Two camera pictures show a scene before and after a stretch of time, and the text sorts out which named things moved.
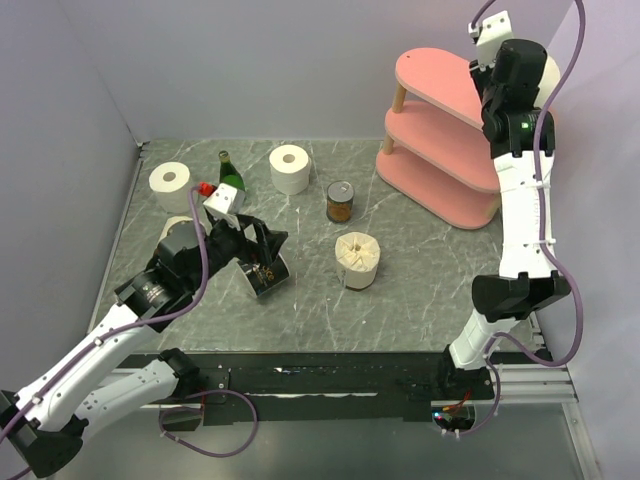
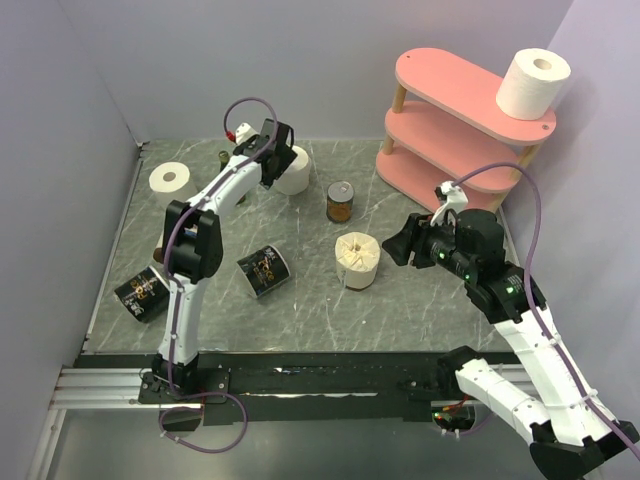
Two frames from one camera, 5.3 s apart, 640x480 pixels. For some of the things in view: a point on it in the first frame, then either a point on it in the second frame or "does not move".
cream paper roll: (357, 257) does not move
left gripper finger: (271, 243) to (281, 156)
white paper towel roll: (290, 169) does not move
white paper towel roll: (170, 183) does not move
